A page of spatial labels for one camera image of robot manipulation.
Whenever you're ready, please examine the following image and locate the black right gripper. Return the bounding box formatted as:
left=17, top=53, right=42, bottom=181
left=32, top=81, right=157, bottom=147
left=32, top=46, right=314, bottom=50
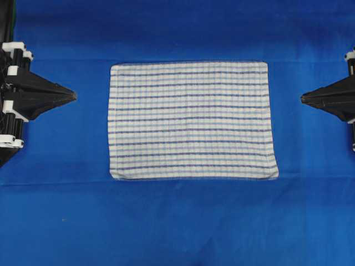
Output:
left=301, top=47, right=355, bottom=152

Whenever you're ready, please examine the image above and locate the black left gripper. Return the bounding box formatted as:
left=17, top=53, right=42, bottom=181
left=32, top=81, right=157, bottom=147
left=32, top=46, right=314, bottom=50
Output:
left=0, top=41, right=77, bottom=148

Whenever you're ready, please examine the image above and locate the blue white striped towel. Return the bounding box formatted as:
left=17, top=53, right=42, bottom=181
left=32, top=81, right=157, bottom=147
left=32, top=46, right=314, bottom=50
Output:
left=108, top=61, right=278, bottom=180

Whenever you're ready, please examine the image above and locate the blue table cloth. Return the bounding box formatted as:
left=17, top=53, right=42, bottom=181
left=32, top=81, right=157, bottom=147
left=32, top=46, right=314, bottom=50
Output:
left=1, top=1, right=354, bottom=265

